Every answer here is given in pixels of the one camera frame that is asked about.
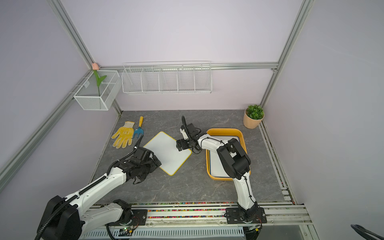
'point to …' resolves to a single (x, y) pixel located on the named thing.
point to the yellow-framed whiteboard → (163, 147)
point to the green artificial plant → (255, 112)
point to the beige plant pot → (250, 123)
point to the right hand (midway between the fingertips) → (181, 143)
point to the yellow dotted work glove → (125, 134)
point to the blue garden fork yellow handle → (139, 130)
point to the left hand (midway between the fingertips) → (155, 167)
